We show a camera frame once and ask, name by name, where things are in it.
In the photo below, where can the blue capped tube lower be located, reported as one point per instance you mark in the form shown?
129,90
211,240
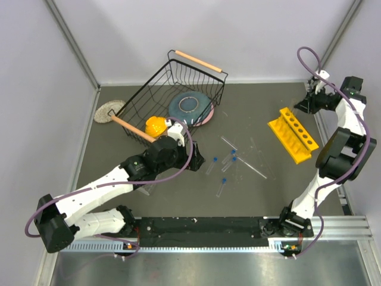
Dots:
221,187

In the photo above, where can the black wire basket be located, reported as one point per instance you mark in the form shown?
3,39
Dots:
185,87

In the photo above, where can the long glass test tube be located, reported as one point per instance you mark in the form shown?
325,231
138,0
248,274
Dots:
256,167

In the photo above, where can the blue capped tube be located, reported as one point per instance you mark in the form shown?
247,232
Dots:
221,187
227,165
229,156
211,166

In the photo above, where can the yellow and brown bowl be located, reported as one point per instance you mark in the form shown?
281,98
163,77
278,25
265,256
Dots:
155,126

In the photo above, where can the pink plate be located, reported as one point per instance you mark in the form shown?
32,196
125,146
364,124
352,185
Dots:
207,119

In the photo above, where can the woven round coaster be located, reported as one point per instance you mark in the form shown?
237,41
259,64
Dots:
104,112

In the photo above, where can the blue capped tube upper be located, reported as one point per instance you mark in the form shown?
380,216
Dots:
229,156

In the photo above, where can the yellow test tube rack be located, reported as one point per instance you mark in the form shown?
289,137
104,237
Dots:
293,136

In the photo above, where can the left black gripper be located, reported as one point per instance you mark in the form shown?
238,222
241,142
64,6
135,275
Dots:
185,158

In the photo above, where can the short glass test tube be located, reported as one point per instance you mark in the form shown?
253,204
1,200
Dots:
229,143

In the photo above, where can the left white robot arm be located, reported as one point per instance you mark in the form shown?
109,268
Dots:
70,217

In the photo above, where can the blue capped tube far left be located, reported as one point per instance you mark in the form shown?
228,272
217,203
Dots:
211,166

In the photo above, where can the clear acrylic tube rack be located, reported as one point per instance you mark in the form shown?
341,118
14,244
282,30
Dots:
147,189

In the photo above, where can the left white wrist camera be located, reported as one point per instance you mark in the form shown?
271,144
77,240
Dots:
176,131

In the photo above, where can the blue ceramic plate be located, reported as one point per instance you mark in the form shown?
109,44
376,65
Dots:
190,107

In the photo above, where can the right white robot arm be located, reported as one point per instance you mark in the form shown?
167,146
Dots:
340,160

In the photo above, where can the blue capped tube middle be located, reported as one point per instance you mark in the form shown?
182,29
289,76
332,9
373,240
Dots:
227,165

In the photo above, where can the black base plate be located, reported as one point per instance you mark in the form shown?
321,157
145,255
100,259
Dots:
203,232

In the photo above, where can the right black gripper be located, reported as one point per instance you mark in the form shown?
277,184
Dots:
305,104

